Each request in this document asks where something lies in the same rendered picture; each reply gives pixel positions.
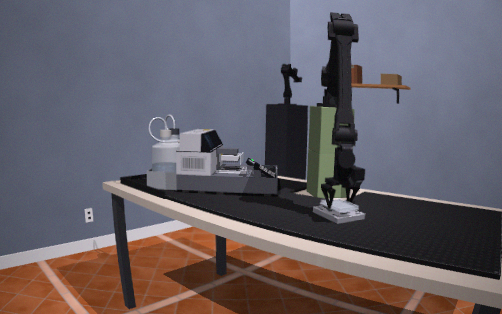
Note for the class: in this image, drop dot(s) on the white plastic bottle with cap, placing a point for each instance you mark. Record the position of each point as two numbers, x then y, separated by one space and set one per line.
164 154

